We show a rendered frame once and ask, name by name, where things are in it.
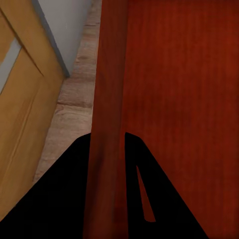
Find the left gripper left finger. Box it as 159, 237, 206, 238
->
0, 133, 91, 239

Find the storage box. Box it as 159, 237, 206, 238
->
82, 0, 239, 239

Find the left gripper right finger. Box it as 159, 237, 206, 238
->
125, 133, 209, 239

